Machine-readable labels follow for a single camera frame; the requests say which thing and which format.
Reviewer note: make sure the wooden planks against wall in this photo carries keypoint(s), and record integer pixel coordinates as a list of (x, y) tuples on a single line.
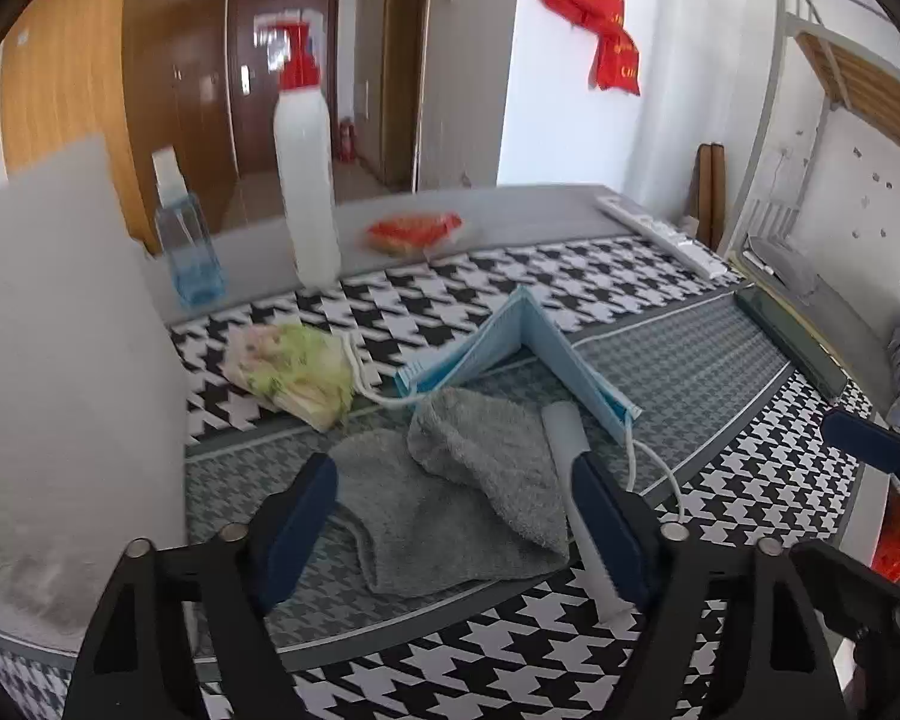
[(709, 193)]

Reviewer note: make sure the white pump bottle red cap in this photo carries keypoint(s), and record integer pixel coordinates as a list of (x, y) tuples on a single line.
[(302, 144)]

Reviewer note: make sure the side doorway frame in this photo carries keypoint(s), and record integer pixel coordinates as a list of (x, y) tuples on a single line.
[(400, 90)]

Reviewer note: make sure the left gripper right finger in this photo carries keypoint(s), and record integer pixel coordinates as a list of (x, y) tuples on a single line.
[(772, 659)]

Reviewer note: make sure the dark red entry door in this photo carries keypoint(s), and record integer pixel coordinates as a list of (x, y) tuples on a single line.
[(256, 54)]

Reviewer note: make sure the grey towel cloth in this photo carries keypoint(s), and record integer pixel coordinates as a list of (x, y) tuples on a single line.
[(467, 492)]

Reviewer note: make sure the red fire extinguisher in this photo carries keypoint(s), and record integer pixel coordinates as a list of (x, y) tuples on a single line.
[(347, 137)]

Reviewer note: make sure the green floral cloth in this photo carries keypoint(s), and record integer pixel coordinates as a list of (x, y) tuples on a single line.
[(294, 368)]

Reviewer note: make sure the metal bunk bed frame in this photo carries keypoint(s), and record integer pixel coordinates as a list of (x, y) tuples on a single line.
[(817, 216)]

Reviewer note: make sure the wooden wardrobe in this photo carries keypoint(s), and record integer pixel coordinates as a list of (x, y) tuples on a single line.
[(144, 74)]

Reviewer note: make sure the blue spray bottle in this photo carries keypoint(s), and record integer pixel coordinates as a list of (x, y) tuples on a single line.
[(195, 271)]

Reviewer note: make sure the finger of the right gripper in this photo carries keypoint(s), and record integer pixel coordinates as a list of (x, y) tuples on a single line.
[(865, 440)]

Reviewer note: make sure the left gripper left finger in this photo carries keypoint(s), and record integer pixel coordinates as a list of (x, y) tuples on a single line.
[(136, 662)]

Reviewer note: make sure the blue surgical mask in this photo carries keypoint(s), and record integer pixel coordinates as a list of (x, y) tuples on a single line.
[(521, 332)]

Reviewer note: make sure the white styrofoam box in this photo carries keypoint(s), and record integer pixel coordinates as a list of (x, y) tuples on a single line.
[(93, 399)]

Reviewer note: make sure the white remote control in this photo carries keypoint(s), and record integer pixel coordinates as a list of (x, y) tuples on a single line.
[(680, 246)]

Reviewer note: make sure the red snack packet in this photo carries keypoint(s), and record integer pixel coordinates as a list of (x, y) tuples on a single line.
[(413, 234)]

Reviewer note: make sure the houndstooth table runner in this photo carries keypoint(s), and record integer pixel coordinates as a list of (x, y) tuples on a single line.
[(727, 412)]

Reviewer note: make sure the black smartphone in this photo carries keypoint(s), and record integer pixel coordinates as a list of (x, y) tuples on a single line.
[(794, 342)]

